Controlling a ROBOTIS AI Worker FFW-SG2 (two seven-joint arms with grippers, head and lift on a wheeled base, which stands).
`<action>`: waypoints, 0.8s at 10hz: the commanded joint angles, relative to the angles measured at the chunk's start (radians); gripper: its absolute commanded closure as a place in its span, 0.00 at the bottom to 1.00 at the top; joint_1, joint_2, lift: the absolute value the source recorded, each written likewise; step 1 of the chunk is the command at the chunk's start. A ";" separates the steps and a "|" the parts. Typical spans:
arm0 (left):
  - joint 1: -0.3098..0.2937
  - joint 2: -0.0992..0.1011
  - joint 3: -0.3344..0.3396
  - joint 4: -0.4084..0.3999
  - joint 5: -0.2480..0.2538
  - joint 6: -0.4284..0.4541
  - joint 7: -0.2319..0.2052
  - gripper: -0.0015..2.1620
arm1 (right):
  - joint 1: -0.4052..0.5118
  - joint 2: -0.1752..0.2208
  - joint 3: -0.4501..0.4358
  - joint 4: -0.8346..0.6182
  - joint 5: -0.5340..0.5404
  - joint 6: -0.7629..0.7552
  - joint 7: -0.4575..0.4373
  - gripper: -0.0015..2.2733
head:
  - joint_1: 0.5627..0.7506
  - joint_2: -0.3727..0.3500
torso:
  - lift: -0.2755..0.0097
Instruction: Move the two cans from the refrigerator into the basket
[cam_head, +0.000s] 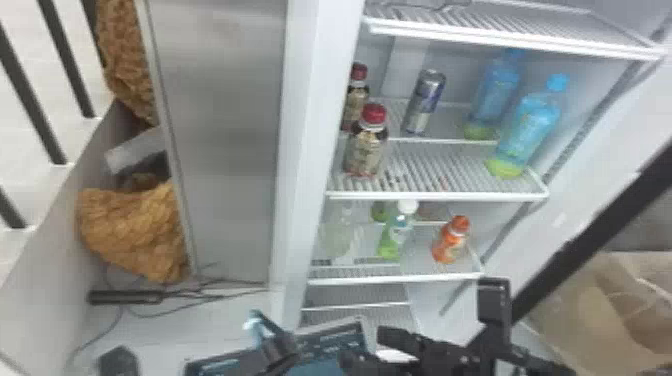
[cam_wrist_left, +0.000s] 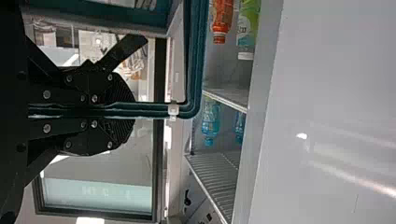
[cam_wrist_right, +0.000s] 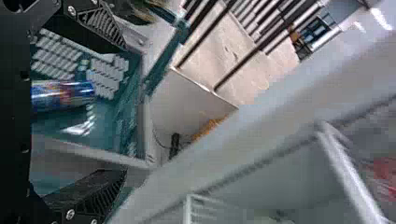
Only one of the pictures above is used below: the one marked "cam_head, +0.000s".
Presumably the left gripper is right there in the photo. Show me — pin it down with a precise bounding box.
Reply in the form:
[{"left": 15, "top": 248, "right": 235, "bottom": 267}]
[{"left": 253, "top": 326, "right": 387, "bottom": 376}]

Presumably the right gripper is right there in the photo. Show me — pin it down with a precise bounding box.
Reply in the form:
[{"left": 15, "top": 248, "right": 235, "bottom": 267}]
[{"left": 376, "top": 325, "right": 497, "bottom": 376}]

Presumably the blue basket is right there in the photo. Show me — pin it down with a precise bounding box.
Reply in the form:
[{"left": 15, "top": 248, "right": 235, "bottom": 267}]
[{"left": 183, "top": 309, "right": 380, "bottom": 376}]

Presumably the green bottle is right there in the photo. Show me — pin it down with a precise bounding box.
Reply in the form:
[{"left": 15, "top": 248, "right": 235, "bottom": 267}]
[
  {"left": 376, "top": 198, "right": 421, "bottom": 262},
  {"left": 369, "top": 201, "right": 396, "bottom": 223}
]

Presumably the orange bottle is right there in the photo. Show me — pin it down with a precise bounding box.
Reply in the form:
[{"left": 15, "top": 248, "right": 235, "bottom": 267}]
[{"left": 430, "top": 214, "right": 473, "bottom": 266}]

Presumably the clear bottle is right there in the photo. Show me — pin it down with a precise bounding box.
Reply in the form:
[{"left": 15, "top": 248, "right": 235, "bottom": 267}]
[{"left": 319, "top": 201, "right": 365, "bottom": 260}]

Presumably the brown bottle with red cap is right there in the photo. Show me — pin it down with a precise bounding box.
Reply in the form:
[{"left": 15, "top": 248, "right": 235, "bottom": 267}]
[
  {"left": 341, "top": 102, "right": 391, "bottom": 179},
  {"left": 340, "top": 61, "right": 372, "bottom": 133}
]

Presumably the silver blue can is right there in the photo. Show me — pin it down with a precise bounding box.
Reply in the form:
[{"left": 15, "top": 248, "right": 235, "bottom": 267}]
[{"left": 400, "top": 68, "right": 448, "bottom": 137}]

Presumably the black floor box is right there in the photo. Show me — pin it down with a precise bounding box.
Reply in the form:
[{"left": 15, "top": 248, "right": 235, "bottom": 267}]
[{"left": 96, "top": 345, "right": 141, "bottom": 376}]

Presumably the blue bottle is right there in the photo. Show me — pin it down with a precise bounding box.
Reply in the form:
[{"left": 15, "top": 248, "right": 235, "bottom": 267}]
[
  {"left": 462, "top": 48, "right": 527, "bottom": 142},
  {"left": 484, "top": 72, "right": 572, "bottom": 180}
]

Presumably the brown cloth bundle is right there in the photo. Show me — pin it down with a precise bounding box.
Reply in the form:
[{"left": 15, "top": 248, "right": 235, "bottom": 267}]
[
  {"left": 95, "top": 0, "right": 160, "bottom": 128},
  {"left": 74, "top": 179, "right": 191, "bottom": 285}
]

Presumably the white fridge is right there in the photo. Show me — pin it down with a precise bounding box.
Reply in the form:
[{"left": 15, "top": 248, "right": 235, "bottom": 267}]
[{"left": 135, "top": 0, "right": 672, "bottom": 337}]

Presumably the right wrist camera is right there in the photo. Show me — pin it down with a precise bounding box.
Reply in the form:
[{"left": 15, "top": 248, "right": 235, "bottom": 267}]
[{"left": 475, "top": 277, "right": 514, "bottom": 345}]

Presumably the black cable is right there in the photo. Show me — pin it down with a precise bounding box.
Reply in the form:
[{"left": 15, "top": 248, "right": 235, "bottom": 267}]
[{"left": 62, "top": 262, "right": 270, "bottom": 369}]

